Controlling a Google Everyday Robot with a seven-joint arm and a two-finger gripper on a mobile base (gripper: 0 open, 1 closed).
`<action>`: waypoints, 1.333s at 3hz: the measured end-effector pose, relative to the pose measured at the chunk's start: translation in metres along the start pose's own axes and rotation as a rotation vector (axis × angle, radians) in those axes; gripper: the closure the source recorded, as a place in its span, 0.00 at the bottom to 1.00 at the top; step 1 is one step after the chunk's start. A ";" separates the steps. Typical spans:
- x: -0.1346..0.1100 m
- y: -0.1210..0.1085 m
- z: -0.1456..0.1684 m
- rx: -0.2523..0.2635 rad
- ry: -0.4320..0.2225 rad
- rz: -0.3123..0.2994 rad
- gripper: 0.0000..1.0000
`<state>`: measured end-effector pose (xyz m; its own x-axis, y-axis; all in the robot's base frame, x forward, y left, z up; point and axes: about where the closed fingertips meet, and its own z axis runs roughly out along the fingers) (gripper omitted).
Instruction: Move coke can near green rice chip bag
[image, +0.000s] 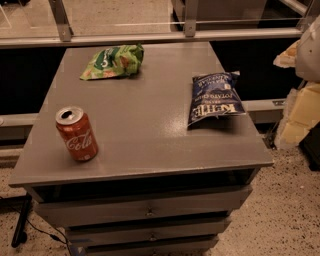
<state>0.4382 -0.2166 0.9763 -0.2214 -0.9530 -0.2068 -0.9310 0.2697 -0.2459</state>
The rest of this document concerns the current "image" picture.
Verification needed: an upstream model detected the red coke can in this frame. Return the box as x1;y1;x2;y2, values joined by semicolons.
56;106;98;161

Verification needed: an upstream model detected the middle grey drawer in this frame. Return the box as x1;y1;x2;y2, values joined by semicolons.
67;213;231;247

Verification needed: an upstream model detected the green rice chip bag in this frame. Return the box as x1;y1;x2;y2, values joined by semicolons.
80;44;144;81

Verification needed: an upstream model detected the metal glass railing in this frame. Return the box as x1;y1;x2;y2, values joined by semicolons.
0;0;320;49

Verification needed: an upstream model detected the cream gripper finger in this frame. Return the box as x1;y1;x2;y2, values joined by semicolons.
275;82;320;149
273;40;299;68

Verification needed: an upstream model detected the black stand leg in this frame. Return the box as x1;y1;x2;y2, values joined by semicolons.
11;194;32;248

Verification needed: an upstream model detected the bottom grey drawer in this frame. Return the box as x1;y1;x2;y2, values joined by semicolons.
85;235;218;256

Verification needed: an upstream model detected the grey drawer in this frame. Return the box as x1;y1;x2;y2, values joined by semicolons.
67;213;231;247
85;235;218;256
34;185;252;227

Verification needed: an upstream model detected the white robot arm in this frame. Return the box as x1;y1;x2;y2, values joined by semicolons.
273;16;320;149

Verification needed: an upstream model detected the top grey drawer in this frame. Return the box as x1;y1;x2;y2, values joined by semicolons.
34;185;252;227

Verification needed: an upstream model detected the grey drawer cabinet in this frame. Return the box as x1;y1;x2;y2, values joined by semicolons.
8;41;275;256

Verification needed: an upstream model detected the blue Kettle chip bag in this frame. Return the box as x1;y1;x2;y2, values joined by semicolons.
188;71;246;126

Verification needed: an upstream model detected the black cable on floor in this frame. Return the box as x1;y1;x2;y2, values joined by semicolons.
0;195;70;248

